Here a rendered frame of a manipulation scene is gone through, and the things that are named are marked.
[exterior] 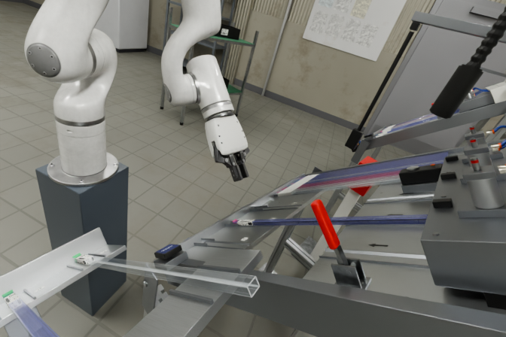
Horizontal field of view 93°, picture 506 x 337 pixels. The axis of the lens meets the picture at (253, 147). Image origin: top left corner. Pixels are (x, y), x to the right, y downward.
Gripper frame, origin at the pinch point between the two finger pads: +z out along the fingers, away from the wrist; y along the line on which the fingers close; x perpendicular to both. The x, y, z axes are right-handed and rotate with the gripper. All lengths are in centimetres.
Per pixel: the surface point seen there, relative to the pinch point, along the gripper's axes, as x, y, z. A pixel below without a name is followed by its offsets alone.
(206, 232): -12.1, 7.8, 12.9
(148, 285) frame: -12.0, 25.5, 16.5
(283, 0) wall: -120, -317, -218
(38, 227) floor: -130, 33, -4
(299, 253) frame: -32, -49, 52
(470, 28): 50, -11, -11
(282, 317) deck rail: 22.2, 21.1, 19.1
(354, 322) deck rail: 33.0, 21.1, 17.1
